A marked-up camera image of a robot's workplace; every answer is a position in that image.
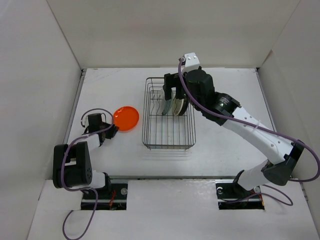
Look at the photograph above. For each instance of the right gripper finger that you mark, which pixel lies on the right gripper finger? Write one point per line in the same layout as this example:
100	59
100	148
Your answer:
180	93
167	92

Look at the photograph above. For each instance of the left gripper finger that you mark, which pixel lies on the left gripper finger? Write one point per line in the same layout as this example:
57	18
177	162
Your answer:
107	135
111	128

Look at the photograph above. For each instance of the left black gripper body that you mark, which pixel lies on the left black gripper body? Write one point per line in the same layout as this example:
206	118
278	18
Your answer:
105	126

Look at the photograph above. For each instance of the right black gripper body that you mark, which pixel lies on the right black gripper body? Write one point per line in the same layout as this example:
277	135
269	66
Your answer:
174	80

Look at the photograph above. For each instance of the cream and black plate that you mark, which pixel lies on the cream and black plate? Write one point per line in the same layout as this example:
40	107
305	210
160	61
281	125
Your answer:
177	106

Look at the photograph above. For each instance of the clear glass plate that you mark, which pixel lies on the clear glass plate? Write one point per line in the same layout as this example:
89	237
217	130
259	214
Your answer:
165	105

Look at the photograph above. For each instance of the orange plate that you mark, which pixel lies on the orange plate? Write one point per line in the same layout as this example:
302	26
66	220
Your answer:
126	118

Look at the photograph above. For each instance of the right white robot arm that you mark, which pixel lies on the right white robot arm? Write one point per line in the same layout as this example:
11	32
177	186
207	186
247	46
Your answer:
196	87

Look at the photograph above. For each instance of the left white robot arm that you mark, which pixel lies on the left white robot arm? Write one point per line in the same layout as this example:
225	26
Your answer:
72	167

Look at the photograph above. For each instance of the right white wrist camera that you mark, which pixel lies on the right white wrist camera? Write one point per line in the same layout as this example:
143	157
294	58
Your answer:
190	62

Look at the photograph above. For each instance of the grey wire dish rack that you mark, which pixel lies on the grey wire dish rack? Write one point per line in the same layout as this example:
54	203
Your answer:
169	131

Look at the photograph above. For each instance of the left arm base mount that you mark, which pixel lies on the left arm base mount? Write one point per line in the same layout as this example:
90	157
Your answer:
116	200

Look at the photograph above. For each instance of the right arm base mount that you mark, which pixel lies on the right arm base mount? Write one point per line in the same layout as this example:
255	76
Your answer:
231	196

